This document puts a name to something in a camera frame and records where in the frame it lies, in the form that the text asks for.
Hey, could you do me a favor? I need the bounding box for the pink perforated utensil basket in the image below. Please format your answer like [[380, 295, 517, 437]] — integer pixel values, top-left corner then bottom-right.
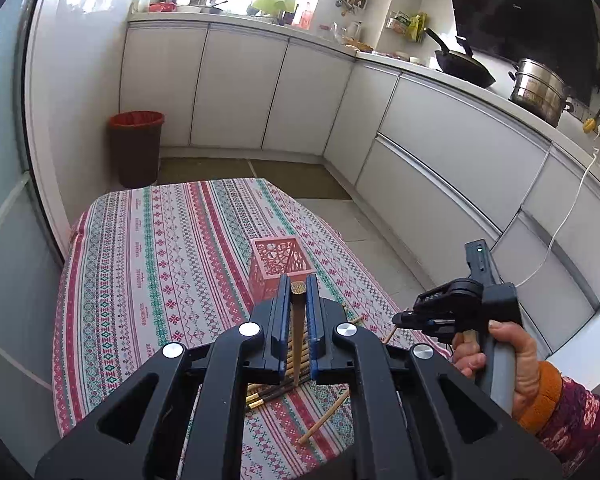
[[249, 236, 315, 304]]

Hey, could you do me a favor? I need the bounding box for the red-lined brown trash bin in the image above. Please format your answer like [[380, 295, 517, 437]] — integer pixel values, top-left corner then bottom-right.
[[107, 110, 164, 188]]

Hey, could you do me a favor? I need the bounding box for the light bamboo chopstick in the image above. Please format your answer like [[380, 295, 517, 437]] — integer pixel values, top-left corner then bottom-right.
[[297, 390, 350, 445], [382, 326, 398, 344], [342, 304, 365, 324]]

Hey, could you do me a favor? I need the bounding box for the orange cuff floral sleeve forearm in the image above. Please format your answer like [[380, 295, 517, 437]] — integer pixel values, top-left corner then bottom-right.
[[518, 362, 600, 480]]

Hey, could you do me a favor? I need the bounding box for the black gold-tipped chopstick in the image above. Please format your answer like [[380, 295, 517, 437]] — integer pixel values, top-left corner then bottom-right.
[[246, 382, 294, 404], [246, 389, 288, 412]]

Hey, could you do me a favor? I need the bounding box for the green plastic bag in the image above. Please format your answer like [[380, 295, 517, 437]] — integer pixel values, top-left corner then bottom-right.
[[251, 0, 297, 16]]

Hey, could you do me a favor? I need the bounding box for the person's right hand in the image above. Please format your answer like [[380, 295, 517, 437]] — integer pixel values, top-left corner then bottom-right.
[[452, 320, 540, 420]]

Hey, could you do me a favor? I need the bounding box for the black range hood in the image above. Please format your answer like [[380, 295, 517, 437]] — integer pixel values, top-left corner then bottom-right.
[[452, 0, 600, 103]]

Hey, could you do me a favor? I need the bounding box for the stainless steel steamer pot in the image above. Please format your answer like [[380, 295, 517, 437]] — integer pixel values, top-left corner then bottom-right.
[[508, 58, 573, 127]]

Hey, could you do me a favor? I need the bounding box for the black wok pan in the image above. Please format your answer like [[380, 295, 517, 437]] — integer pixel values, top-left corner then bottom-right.
[[424, 27, 495, 88]]

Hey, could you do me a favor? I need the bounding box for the white power cable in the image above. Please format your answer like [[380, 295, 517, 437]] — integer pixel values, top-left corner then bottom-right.
[[514, 147, 600, 290]]

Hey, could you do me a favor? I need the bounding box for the patterned red green tablecloth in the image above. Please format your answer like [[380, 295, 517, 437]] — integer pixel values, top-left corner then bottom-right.
[[50, 176, 453, 480]]

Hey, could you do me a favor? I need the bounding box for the dark brown wooden chopstick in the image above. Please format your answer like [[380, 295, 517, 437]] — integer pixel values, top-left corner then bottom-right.
[[290, 281, 306, 387]]

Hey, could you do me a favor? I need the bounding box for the yellow snack bag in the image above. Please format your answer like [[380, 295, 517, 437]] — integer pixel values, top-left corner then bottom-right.
[[406, 12, 428, 42]]

